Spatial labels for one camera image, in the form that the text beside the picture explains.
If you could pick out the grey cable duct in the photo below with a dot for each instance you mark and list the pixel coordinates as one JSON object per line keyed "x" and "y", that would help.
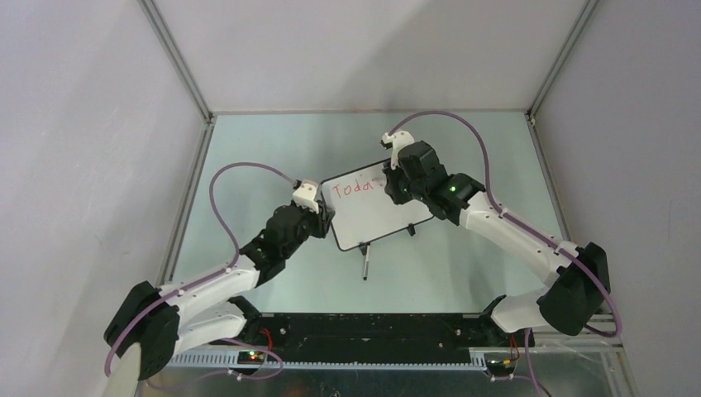
{"x": 250, "y": 359}

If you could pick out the aluminium frame rail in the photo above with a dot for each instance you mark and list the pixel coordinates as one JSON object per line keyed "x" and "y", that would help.
{"x": 175, "y": 56}

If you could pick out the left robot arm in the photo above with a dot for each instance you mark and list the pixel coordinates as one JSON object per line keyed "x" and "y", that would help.
{"x": 170, "y": 319}

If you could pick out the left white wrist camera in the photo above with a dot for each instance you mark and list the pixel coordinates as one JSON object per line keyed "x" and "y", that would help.
{"x": 305, "y": 195}

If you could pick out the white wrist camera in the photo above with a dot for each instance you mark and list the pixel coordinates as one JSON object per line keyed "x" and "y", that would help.
{"x": 396, "y": 142}
{"x": 305, "y": 195}

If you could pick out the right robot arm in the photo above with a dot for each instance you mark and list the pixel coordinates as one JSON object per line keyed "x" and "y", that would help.
{"x": 574, "y": 278}

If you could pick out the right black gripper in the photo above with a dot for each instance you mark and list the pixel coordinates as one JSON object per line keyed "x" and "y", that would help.
{"x": 392, "y": 189}

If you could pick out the black whiteboard marker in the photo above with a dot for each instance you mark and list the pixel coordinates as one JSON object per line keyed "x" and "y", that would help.
{"x": 365, "y": 251}

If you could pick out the white board black frame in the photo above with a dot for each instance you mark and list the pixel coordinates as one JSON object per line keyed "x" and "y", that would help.
{"x": 364, "y": 213}

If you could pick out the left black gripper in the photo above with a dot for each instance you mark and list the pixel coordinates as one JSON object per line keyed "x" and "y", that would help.
{"x": 325, "y": 215}

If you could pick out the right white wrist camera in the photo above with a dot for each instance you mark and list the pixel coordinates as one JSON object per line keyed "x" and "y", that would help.
{"x": 396, "y": 142}

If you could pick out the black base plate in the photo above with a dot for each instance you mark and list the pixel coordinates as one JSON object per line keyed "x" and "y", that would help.
{"x": 378, "y": 337}

